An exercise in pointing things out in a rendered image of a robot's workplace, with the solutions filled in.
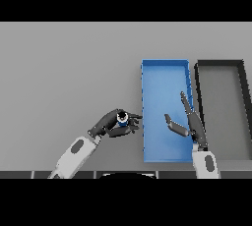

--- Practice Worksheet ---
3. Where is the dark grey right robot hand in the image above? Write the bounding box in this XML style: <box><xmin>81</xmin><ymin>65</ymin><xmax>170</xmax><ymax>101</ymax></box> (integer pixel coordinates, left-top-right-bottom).
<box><xmin>163</xmin><ymin>90</ymin><xmax>209</xmax><ymax>152</ymax></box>

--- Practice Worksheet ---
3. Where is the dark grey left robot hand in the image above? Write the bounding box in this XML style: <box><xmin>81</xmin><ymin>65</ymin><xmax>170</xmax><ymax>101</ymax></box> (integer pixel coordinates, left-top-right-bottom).
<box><xmin>87</xmin><ymin>108</ymin><xmax>144</xmax><ymax>140</ymax></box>

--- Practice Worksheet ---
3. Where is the dark grey bin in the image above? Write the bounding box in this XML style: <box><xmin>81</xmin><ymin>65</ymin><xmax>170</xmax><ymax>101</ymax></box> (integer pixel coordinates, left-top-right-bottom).
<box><xmin>194</xmin><ymin>59</ymin><xmax>252</xmax><ymax>161</ymax></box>

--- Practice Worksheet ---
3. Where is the blue bin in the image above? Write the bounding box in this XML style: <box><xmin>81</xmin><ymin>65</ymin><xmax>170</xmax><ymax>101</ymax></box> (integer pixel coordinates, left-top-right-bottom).
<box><xmin>141</xmin><ymin>59</ymin><xmax>195</xmax><ymax>164</ymax></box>

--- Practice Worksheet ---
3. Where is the blue pipe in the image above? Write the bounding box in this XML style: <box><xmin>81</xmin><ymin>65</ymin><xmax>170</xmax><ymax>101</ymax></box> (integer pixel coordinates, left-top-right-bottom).
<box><xmin>116</xmin><ymin>111</ymin><xmax>129</xmax><ymax>128</ymax></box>

